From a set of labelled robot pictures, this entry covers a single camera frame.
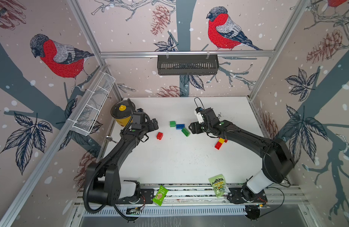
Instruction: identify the blue lego brick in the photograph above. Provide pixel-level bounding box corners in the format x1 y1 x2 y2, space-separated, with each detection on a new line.
176 124 185 130

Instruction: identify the white wire mesh basket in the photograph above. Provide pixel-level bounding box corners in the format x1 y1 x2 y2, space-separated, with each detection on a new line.
71 72 115 136

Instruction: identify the green long lego brick right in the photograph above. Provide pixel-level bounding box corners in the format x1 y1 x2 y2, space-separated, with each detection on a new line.
182 128 190 137

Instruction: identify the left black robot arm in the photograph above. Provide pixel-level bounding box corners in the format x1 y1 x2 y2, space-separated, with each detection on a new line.
83 112 159 213

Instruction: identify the yellow pot with black lid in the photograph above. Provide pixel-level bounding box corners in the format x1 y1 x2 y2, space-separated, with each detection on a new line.
111 100 135 127

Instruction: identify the red square lego brick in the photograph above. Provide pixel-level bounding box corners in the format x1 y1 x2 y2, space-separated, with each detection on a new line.
215 142 222 150
156 132 163 140

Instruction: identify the large green snack bag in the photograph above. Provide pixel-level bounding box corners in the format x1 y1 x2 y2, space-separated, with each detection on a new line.
208 174 229 198

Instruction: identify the small green snack packet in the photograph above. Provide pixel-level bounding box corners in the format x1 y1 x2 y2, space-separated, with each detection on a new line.
152 185 169 206

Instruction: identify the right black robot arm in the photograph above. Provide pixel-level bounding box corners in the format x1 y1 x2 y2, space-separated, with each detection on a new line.
189 107 295 204

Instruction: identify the black hanging wire basket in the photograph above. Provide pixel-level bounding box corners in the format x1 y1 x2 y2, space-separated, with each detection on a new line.
157 54 219 76

